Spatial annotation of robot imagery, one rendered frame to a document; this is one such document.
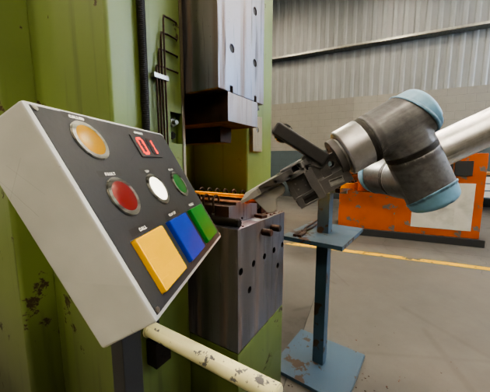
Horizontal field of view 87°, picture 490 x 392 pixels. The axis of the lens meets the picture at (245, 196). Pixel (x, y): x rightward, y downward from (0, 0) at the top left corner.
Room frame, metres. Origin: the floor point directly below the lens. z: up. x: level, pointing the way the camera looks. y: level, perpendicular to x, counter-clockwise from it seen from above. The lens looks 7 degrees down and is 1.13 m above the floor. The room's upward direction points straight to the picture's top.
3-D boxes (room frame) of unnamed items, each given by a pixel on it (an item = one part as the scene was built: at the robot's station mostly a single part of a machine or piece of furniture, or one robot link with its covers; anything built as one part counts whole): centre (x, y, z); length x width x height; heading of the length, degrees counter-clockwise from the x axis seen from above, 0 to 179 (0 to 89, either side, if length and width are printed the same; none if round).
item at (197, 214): (0.54, 0.09, 1.01); 0.07 x 0.05 x 0.07; 173
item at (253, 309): (1.14, 0.16, 0.69); 0.56 x 0.38 x 0.45; 58
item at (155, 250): (0.34, 0.12, 1.01); 0.07 x 0.05 x 0.07; 173
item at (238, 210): (1.08, 0.18, 0.96); 0.42 x 0.20 x 0.09; 58
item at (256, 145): (1.31, -0.05, 1.27); 0.09 x 0.02 x 0.17; 148
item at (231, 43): (1.12, 0.16, 1.56); 0.42 x 0.39 x 0.40; 58
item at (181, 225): (0.44, 0.10, 1.01); 0.07 x 0.05 x 0.07; 173
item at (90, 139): (0.35, 0.20, 1.16); 0.05 x 0.03 x 0.04; 148
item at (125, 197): (0.34, 0.16, 1.09); 0.05 x 0.03 x 0.04; 148
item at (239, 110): (1.08, 0.18, 1.32); 0.42 x 0.20 x 0.10; 58
